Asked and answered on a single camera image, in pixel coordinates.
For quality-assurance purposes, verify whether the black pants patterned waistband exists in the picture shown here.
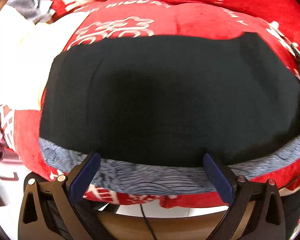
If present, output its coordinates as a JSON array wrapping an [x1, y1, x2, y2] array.
[[39, 33, 300, 195]]

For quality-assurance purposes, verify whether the cream folded cloth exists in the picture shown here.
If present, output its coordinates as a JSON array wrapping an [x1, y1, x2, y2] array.
[[0, 5, 88, 110]]

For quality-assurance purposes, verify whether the grey crumpled garment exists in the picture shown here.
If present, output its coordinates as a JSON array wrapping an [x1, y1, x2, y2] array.
[[6, 0, 56, 24]]

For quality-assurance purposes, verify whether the black cable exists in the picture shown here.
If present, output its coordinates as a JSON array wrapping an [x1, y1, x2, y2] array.
[[139, 203, 158, 240]]

